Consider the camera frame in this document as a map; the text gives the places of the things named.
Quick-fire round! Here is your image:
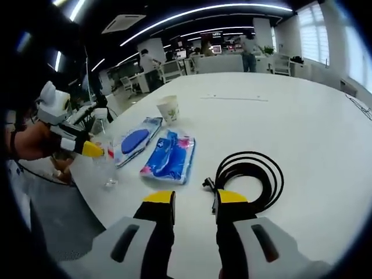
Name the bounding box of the thin black cable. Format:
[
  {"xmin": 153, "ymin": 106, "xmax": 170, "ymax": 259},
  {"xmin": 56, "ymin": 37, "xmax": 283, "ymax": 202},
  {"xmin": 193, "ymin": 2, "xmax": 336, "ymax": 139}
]
[{"xmin": 345, "ymin": 92, "xmax": 372, "ymax": 120}]

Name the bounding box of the ceiling light strip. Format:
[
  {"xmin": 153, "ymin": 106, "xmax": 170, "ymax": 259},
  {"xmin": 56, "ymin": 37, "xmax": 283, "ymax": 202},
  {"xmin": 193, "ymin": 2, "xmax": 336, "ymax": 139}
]
[{"xmin": 120, "ymin": 3, "xmax": 293, "ymax": 47}]

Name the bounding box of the white table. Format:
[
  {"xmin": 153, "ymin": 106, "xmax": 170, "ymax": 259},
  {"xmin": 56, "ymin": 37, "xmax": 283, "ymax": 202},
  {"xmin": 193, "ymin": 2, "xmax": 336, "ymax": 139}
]
[{"xmin": 68, "ymin": 71, "xmax": 372, "ymax": 279}]

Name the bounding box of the blue tissue pack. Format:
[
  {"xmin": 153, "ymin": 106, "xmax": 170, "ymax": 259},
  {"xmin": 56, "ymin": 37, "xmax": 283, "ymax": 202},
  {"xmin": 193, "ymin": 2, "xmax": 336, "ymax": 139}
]
[{"xmin": 139, "ymin": 129, "xmax": 196, "ymax": 186}]

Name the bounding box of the person's left hand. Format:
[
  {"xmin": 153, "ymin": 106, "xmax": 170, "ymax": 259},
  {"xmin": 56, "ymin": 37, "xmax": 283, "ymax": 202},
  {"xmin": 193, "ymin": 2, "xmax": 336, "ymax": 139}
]
[{"xmin": 13, "ymin": 124, "xmax": 62, "ymax": 160}]

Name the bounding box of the window with white blinds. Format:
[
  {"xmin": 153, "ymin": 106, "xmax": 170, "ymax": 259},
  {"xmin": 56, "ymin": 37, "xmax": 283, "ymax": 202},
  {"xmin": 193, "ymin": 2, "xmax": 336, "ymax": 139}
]
[
  {"xmin": 345, "ymin": 17, "xmax": 372, "ymax": 85},
  {"xmin": 298, "ymin": 4, "xmax": 331, "ymax": 63}
]

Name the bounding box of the white partition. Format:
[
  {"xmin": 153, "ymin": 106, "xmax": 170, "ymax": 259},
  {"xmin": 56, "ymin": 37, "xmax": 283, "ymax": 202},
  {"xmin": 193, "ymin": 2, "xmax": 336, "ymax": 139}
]
[{"xmin": 197, "ymin": 55, "xmax": 244, "ymax": 75}]

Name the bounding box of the white mesh office chair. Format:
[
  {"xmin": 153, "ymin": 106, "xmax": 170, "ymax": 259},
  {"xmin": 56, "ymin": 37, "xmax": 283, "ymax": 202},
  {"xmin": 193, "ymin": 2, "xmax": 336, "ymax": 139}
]
[{"xmin": 161, "ymin": 60, "xmax": 183, "ymax": 84}]

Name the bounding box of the ceiling air vent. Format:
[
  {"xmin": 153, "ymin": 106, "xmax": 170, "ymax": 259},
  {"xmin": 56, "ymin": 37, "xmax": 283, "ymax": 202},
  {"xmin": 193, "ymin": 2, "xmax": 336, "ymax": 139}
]
[{"xmin": 101, "ymin": 13, "xmax": 146, "ymax": 34}]

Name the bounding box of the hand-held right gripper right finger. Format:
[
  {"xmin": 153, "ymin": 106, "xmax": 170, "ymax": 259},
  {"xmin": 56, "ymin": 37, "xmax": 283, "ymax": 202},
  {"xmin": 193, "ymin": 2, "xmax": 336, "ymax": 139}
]
[{"xmin": 213, "ymin": 188, "xmax": 332, "ymax": 279}]

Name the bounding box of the blue pad plastic packet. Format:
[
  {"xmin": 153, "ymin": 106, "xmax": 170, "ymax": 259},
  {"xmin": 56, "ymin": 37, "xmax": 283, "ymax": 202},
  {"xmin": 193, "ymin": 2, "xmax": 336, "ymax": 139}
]
[{"xmin": 112, "ymin": 116, "xmax": 163, "ymax": 169}]

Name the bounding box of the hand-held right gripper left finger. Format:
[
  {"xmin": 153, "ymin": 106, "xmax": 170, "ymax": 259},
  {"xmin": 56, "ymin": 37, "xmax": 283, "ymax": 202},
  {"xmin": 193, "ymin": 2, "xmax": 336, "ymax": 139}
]
[{"xmin": 87, "ymin": 190, "xmax": 177, "ymax": 279}]

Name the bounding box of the white paper cup green print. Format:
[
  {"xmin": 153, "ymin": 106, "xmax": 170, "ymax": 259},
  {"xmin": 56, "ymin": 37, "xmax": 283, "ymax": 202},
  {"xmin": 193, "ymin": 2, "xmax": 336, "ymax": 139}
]
[{"xmin": 156, "ymin": 95, "xmax": 181, "ymax": 126}]

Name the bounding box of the clear plastic bottle red label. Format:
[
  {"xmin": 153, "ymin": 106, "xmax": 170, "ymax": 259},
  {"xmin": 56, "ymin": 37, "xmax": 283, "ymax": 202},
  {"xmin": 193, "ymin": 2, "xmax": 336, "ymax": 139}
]
[{"xmin": 91, "ymin": 108, "xmax": 119, "ymax": 188}]

